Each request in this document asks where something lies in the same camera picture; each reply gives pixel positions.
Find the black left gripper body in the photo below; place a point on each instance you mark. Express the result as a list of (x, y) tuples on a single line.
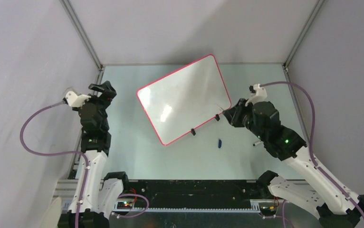
[(105, 98)]

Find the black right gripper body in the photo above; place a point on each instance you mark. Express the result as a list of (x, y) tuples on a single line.
[(243, 114)]

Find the pink-framed whiteboard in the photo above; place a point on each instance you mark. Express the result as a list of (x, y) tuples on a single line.
[(185, 98)]

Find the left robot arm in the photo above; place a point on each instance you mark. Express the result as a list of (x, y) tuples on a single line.
[(95, 196)]

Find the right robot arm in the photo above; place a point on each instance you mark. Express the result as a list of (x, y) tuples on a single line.
[(331, 202)]

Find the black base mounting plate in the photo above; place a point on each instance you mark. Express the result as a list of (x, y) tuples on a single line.
[(198, 194)]

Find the right controller board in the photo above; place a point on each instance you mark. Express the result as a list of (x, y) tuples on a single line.
[(268, 212)]

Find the controller board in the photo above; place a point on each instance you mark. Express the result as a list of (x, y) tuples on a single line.
[(268, 212), (125, 205)]

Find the left controller board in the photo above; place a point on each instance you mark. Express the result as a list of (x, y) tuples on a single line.
[(125, 205)]

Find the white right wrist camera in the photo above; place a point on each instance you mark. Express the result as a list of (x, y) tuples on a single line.
[(259, 94)]

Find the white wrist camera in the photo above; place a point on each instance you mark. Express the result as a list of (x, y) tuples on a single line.
[(74, 99), (259, 94)]

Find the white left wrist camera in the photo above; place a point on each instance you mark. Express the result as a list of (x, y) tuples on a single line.
[(74, 99)]

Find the aluminium frame rail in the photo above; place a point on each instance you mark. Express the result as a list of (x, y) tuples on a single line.
[(291, 192)]

